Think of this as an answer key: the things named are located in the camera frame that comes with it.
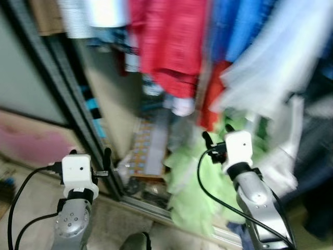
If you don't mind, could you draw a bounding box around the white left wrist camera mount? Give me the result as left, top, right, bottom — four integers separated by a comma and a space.
61, 154, 99, 196

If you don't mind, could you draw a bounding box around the light green cloth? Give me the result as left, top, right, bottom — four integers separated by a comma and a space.
165, 119, 272, 236

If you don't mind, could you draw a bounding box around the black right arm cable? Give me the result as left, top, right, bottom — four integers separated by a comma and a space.
196, 148, 293, 246

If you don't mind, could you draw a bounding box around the grey left robot leg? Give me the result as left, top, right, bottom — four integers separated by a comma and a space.
119, 232, 152, 250

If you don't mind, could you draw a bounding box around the patterned cardboard box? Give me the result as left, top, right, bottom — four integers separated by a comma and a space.
127, 117, 171, 181

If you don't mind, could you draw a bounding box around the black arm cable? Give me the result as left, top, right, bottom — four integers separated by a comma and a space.
7, 165, 63, 250
196, 148, 293, 246

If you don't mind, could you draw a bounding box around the pale blue hanging garment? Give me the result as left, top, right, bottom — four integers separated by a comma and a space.
221, 0, 333, 121

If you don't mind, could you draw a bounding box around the orange-red garment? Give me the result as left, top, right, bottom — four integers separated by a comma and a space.
199, 59, 233, 132

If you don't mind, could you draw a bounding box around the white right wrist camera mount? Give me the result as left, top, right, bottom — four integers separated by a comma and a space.
222, 130, 254, 173

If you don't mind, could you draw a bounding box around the red hanging garment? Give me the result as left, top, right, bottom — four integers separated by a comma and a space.
127, 0, 215, 99

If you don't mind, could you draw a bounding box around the white hanging garment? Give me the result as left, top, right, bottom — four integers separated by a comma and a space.
56, 0, 132, 40

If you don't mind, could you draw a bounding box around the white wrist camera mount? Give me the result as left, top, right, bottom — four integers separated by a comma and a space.
222, 130, 254, 173
61, 154, 99, 196

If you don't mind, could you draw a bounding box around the grey sliding wardrobe door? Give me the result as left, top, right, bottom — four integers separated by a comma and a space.
0, 0, 129, 204

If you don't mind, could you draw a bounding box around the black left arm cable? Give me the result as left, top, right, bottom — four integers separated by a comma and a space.
7, 165, 63, 250

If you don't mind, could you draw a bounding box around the dark navy garment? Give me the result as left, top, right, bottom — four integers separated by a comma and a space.
290, 62, 333, 241

